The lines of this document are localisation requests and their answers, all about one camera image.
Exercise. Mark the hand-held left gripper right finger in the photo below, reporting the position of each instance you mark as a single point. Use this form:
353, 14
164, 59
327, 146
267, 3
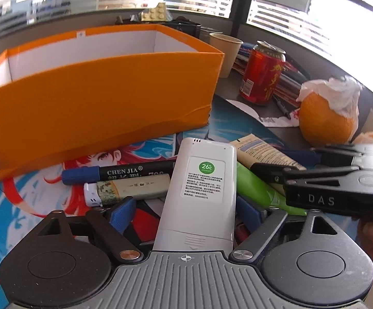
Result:
249, 214

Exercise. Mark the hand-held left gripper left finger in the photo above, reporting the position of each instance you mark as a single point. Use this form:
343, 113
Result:
122, 215

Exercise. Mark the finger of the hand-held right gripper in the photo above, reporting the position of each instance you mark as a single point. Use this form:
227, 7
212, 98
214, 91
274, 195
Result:
270, 172
337, 156

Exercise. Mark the cream tube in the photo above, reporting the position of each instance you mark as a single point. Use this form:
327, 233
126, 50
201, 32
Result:
263, 154

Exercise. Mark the green tube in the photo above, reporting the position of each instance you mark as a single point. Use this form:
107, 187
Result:
254, 190

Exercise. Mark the white printed lighter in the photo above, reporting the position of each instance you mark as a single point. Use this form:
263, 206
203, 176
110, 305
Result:
131, 190

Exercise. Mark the blue black marker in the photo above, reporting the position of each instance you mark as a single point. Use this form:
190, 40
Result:
125, 172

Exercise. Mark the white remote control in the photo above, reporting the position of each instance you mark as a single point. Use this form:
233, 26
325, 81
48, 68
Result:
199, 206

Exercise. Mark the orange cardboard box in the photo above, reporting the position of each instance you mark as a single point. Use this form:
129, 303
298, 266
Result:
93, 103

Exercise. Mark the person's right hand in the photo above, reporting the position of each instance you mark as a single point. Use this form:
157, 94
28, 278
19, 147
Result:
370, 236

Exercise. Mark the orange fruit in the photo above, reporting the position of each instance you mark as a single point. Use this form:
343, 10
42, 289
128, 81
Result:
325, 125

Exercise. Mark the white round paper card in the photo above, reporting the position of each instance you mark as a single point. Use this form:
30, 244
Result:
270, 120

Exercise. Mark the crumpled white tissue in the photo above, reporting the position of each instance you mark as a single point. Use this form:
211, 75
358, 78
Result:
337, 96

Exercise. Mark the black pen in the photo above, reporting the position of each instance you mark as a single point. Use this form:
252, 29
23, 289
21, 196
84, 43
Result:
281, 107

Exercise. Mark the stack of magazines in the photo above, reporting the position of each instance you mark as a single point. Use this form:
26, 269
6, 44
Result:
289, 80

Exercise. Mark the red drink can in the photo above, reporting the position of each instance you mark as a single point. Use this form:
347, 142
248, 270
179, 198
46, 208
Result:
260, 77

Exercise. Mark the printed anime desk mat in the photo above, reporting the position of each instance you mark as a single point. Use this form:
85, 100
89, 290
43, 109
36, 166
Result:
22, 199

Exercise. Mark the beige paper cup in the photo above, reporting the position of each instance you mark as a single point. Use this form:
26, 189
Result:
225, 58

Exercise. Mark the grey round container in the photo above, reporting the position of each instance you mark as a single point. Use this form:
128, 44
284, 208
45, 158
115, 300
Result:
210, 31

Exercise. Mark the black mesh organizer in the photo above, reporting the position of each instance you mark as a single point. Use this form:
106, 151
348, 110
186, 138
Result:
186, 29

